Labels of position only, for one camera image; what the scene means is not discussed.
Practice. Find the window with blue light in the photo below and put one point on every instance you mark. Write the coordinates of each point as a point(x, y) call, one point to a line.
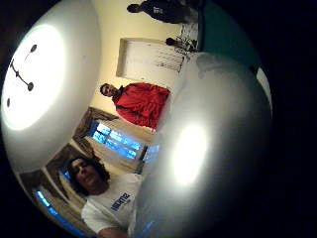
point(54, 211)
point(115, 140)

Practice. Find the dark tripod stand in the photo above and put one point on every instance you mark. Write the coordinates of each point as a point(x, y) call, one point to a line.
point(183, 43)

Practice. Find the the person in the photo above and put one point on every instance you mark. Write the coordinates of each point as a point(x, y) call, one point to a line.
point(109, 201)

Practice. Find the green panel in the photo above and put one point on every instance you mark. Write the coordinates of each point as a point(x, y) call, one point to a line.
point(228, 33)

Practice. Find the ceiling fan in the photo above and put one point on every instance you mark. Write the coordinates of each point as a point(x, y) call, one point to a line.
point(20, 76)

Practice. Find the white wall board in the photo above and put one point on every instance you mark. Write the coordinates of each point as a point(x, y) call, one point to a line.
point(148, 61)

